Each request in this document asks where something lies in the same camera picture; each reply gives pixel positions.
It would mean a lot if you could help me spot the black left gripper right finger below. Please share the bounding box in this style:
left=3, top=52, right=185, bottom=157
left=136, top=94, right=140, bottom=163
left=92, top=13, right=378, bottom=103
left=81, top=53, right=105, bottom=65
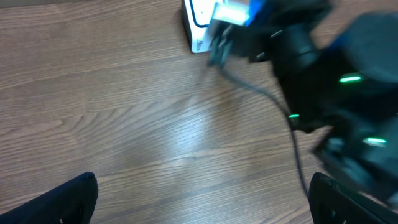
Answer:
left=308, top=172, right=397, bottom=224

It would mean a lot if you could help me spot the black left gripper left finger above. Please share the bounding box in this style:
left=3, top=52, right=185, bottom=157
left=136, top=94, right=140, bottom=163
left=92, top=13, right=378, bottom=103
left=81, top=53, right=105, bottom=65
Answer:
left=1, top=172, right=99, bottom=224

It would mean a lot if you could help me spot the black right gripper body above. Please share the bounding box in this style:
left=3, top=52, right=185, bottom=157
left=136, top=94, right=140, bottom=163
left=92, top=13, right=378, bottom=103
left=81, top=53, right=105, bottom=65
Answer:
left=206, top=1, right=299, bottom=67

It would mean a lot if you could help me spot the teal snack packet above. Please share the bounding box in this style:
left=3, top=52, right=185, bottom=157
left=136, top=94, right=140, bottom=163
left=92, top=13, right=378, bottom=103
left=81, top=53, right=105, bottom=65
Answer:
left=209, top=0, right=267, bottom=26

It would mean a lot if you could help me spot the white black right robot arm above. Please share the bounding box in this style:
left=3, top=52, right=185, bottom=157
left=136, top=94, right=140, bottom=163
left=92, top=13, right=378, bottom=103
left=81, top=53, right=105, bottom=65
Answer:
left=208, top=1, right=397, bottom=208

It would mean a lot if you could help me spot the white barcode scanner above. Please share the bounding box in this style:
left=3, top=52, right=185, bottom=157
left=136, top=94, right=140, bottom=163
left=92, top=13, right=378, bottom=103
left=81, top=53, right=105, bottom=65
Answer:
left=181, top=0, right=228, bottom=54

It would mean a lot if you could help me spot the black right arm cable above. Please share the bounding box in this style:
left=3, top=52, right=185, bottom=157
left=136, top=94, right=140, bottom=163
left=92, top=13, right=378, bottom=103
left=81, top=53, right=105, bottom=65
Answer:
left=217, top=67, right=310, bottom=198

